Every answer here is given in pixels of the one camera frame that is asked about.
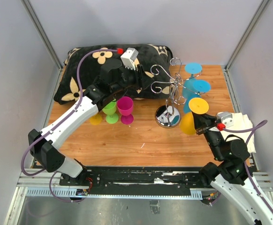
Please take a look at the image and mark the white folded cloth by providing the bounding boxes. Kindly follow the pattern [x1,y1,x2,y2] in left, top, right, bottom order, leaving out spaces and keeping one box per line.
[220,112,256,154]

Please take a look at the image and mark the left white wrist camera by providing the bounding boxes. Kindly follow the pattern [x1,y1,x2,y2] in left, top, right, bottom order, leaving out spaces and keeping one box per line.
[121,48,138,70]

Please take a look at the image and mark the green plastic goblet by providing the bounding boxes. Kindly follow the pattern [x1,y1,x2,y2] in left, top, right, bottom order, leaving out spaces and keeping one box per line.
[102,101,119,124]

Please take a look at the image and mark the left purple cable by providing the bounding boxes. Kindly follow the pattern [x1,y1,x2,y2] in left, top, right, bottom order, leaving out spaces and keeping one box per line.
[21,48,123,216]

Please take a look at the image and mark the yellow plastic goblet rear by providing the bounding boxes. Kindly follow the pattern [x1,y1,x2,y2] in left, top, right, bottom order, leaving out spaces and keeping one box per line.
[89,114,102,125]

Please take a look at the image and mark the left aluminium frame post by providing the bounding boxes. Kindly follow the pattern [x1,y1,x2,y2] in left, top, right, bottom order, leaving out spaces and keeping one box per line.
[21,0,62,70]

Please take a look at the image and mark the yellow plastic goblet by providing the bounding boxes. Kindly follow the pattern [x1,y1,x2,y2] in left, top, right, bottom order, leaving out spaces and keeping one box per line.
[89,114,102,125]
[180,97,209,135]

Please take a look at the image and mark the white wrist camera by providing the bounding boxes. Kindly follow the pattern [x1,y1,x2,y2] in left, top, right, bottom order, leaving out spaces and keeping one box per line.
[216,112,234,131]
[121,48,138,70]

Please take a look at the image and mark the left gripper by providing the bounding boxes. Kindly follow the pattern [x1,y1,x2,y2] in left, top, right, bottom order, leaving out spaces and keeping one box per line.
[112,62,155,93]

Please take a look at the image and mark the blue plastic goblet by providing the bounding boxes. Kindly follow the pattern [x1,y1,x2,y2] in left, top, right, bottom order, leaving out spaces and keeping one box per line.
[182,63,202,99]
[182,78,211,114]

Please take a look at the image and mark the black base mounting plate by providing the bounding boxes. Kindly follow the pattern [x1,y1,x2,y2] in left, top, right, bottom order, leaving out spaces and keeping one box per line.
[59,166,215,198]

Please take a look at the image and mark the chrome wine glass rack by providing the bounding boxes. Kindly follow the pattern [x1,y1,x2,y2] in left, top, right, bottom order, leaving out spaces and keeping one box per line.
[150,57,203,128]

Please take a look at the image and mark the right aluminium frame post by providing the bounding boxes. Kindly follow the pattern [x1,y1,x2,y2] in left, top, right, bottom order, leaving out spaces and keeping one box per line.
[224,0,272,71]

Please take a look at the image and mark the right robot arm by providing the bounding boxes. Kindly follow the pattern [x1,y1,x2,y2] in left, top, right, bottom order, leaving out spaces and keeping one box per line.
[192,112,273,225]

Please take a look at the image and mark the black floral plush pillow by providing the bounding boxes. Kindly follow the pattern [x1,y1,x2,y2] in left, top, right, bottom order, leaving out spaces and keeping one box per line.
[53,44,173,105]

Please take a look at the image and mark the aluminium frame post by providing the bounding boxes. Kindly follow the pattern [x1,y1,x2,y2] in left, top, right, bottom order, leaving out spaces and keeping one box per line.
[21,0,62,70]
[224,0,272,71]

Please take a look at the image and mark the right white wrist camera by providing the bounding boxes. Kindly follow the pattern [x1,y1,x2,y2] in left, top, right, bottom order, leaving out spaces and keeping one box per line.
[216,112,234,131]

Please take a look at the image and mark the magenta plastic goblet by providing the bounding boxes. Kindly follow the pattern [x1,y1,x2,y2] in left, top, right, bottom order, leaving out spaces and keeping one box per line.
[116,97,134,125]

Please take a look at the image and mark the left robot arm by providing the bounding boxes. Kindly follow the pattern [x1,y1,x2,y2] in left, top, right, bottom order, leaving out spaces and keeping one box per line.
[28,59,153,186]

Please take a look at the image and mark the yellow plastic goblet front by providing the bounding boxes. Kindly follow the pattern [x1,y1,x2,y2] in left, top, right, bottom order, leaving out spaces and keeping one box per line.
[180,97,209,135]

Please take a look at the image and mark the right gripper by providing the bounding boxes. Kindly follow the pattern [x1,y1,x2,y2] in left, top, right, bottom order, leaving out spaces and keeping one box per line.
[191,107,224,160]

